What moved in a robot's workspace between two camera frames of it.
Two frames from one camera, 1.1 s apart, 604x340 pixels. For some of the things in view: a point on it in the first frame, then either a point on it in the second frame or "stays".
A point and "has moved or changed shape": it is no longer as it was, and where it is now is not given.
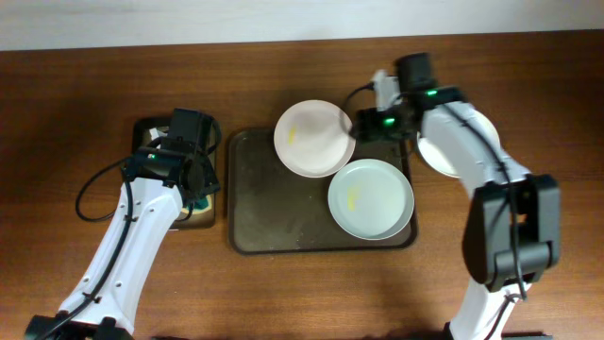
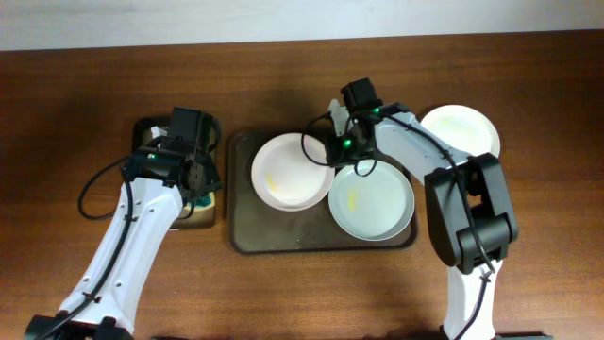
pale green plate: [371, 199] stays
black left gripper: [217, 181] stays
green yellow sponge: [200, 205] stays
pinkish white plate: [312, 139] has moved or changed shape
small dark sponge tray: [200, 212] stays
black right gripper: [366, 123] → [334, 157]
